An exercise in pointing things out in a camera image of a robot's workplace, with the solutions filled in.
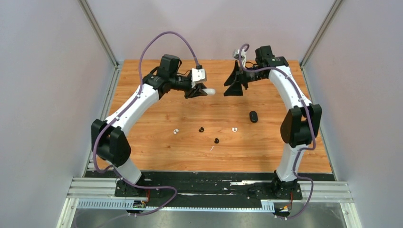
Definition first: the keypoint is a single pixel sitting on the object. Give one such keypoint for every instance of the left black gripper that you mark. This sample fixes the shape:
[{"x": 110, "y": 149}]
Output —
[{"x": 196, "y": 91}]

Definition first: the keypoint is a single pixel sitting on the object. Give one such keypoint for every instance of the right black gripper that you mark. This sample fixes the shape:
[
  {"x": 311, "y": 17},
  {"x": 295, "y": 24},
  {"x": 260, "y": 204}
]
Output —
[{"x": 235, "y": 79}]

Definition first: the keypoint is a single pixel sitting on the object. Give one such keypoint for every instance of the white earbud charging case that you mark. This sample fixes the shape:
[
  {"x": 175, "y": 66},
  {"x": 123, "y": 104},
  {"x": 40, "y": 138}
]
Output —
[{"x": 209, "y": 91}]

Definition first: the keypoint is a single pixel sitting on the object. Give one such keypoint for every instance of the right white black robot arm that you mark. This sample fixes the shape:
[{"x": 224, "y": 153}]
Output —
[{"x": 299, "y": 128}]

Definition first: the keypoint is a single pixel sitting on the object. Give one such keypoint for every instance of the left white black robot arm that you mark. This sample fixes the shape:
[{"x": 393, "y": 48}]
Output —
[{"x": 109, "y": 136}]

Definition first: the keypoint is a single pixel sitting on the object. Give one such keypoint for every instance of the black earbud charging case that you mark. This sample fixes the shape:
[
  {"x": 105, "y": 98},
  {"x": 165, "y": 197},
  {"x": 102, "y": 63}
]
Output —
[{"x": 253, "y": 116}]

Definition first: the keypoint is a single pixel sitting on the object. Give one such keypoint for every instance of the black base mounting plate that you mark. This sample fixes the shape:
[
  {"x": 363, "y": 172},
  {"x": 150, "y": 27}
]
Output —
[{"x": 215, "y": 189}]

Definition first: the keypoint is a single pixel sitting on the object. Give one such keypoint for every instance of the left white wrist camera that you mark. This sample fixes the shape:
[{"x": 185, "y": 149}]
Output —
[{"x": 198, "y": 76}]

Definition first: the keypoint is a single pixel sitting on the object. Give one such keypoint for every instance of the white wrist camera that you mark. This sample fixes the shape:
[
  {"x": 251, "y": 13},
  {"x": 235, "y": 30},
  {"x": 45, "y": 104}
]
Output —
[
  {"x": 240, "y": 55},
  {"x": 198, "y": 76}
]

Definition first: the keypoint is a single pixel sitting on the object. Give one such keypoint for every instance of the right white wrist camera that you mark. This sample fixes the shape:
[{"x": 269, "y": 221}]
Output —
[{"x": 240, "y": 55}]

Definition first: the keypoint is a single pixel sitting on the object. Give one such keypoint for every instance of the left aluminium corner post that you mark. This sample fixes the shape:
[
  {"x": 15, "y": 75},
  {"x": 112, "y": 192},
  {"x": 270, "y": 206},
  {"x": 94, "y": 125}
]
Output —
[{"x": 84, "y": 4}]

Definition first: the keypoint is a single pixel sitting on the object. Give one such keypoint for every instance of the aluminium corner post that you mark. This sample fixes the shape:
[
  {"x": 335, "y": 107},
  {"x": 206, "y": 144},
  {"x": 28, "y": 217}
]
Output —
[
  {"x": 321, "y": 31},
  {"x": 84, "y": 4}
]

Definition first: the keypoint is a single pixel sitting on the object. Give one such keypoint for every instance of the right aluminium corner post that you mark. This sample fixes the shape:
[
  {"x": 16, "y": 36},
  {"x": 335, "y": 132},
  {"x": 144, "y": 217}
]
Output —
[{"x": 321, "y": 31}]

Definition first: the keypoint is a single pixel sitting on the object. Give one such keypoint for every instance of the aluminium front rail frame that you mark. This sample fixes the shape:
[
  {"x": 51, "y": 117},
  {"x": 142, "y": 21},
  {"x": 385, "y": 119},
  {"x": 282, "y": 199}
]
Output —
[{"x": 98, "y": 193}]

